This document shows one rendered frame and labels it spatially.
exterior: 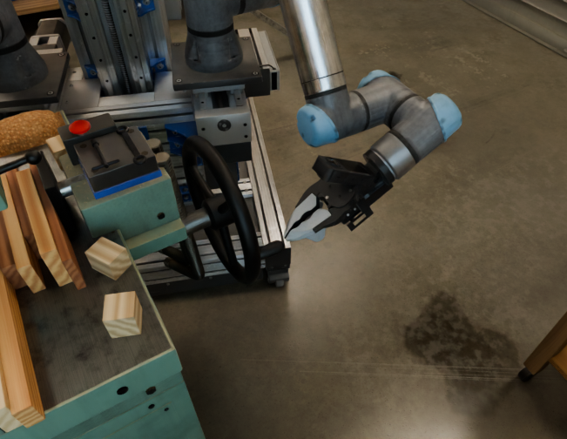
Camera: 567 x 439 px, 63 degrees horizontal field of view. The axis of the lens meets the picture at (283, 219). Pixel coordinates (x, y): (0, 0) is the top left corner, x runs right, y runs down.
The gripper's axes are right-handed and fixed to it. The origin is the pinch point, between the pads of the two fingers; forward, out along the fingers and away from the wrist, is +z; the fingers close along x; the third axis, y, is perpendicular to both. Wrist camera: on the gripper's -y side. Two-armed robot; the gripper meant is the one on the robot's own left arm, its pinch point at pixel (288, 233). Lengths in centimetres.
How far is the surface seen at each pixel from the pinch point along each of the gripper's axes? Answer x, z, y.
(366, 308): 19, 2, 92
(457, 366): -13, -9, 99
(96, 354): -12.4, 25.7, -23.1
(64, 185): 12.7, 19.9, -27.3
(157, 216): 6.8, 13.6, -16.4
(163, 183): 6.9, 8.8, -20.6
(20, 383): -14.6, 30.3, -30.2
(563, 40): 116, -192, 188
